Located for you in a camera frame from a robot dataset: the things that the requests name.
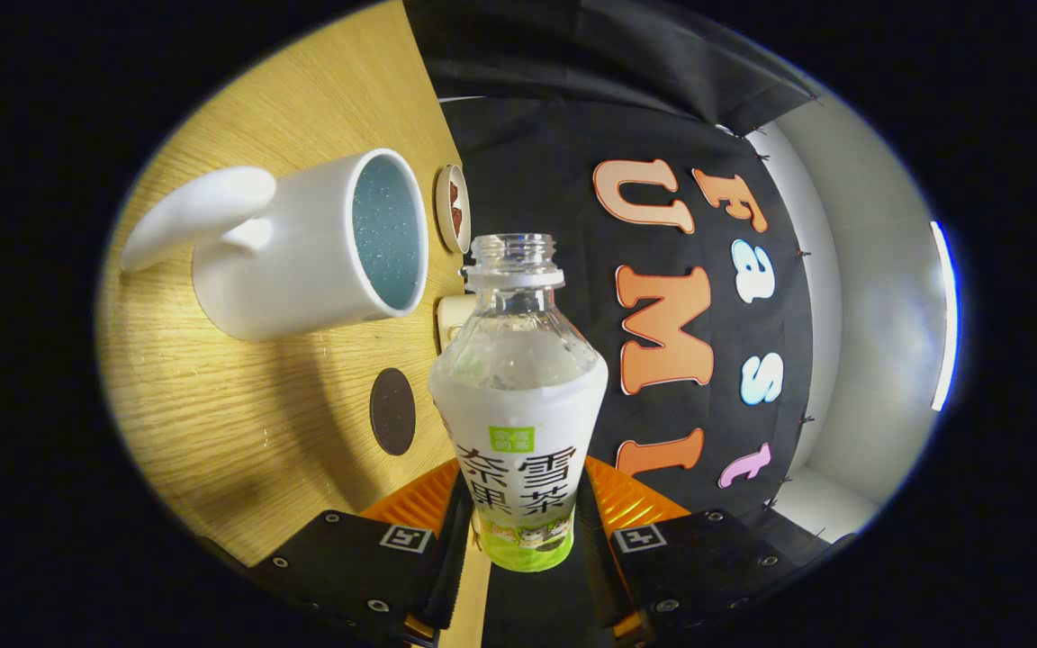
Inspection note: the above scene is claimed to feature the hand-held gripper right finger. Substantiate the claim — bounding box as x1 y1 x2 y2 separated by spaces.
575 457 803 642

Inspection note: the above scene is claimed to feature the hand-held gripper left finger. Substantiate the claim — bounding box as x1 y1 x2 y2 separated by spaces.
248 459 474 645

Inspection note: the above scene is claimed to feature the dark brown round coaster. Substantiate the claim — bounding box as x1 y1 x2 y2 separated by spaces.
369 367 417 457

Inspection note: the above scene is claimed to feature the clear juice bottle white label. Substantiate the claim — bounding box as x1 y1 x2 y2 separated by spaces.
428 232 609 573

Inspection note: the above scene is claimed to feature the white ceramic cup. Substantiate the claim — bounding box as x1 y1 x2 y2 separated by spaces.
120 148 430 342

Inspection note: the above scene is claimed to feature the white toaster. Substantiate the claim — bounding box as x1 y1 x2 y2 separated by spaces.
437 292 476 354

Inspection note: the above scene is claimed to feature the wooden table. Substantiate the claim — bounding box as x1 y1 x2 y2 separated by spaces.
97 0 492 648

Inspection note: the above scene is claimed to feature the white round plate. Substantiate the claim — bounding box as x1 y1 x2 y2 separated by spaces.
434 164 473 255

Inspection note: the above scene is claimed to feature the large ceiling light panel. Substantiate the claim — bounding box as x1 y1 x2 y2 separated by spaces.
930 220 960 413

